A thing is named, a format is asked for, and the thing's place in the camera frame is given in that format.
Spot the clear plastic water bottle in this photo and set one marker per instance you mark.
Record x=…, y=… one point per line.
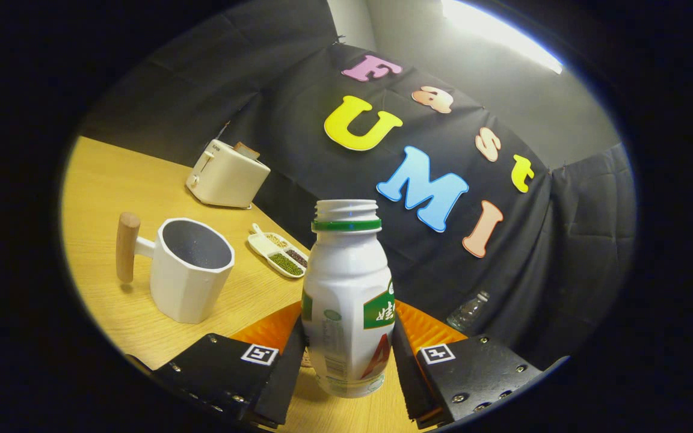
x=468, y=311

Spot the white juice bottle green label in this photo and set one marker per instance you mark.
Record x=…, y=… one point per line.
x=346, y=276

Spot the toast slice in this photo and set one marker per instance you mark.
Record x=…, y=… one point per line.
x=246, y=150

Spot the wooden table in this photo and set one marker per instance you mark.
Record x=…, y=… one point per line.
x=100, y=198

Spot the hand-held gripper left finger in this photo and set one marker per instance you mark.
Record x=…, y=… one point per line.
x=283, y=379

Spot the cream toaster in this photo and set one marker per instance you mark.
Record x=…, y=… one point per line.
x=226, y=180

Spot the white divided snack dish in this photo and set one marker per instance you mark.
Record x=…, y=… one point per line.
x=280, y=258

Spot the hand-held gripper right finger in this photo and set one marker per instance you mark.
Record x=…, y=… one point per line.
x=406, y=379

